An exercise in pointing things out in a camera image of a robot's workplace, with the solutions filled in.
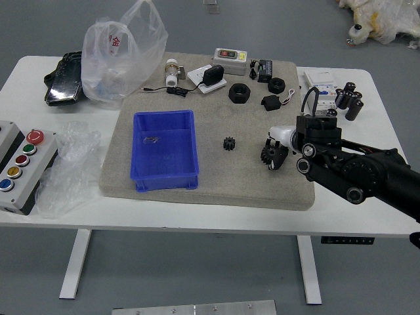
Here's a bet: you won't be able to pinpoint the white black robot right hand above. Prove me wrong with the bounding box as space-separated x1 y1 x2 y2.
261 125 298 171

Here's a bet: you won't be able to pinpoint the big black gear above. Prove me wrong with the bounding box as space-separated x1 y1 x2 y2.
260 146 275 165

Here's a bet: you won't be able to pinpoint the large black hex nut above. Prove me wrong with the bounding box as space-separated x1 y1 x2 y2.
228 83 252 104

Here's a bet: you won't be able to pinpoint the blue plastic box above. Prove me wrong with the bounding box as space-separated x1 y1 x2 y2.
130 110 200 193

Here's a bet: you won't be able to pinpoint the grey control box coloured buttons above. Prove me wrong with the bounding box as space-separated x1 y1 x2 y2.
0 119 59 216

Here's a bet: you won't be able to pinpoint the black clamp sensor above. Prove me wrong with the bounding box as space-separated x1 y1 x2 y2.
261 94 282 112

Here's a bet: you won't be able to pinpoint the black module green terminals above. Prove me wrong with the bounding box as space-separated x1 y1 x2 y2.
257 58 274 83

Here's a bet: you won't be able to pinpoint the white circuit breaker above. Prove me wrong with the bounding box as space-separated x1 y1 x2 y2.
303 70 339 116

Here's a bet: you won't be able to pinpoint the grey-brown mat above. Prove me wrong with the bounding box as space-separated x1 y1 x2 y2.
98 51 316 211

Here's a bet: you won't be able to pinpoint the black power adapter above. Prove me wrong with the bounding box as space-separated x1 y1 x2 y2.
202 64 225 87

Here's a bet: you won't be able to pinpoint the black table control panel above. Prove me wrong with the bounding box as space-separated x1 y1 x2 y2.
320 236 375 245

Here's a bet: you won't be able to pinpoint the brass valve white ends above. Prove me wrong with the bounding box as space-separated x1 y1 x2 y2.
165 58 188 88

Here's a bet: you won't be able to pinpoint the white table leg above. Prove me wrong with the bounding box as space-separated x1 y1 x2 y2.
297 235 323 305
58 229 92 300

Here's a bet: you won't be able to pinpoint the plush toy in plastic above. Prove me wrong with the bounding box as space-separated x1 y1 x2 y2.
337 0 420 50

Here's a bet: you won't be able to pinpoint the white plastic bag red print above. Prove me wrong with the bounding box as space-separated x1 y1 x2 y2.
81 0 169 111

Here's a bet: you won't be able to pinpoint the silver metal plate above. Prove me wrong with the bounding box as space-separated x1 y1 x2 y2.
111 299 277 315

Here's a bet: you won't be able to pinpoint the clear crumpled plastic bag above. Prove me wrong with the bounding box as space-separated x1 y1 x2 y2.
34 120 102 220

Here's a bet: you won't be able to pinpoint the red white sensor wires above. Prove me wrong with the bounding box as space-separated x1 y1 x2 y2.
280 88 297 106

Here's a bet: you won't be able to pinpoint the grey switch box red green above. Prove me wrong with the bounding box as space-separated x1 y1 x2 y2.
211 47 249 77

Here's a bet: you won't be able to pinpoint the white wall socket plate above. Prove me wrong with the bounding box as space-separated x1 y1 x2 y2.
186 65 228 95

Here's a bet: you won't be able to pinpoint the black adapter cord with plug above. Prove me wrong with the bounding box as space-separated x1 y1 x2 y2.
140 83 206 98

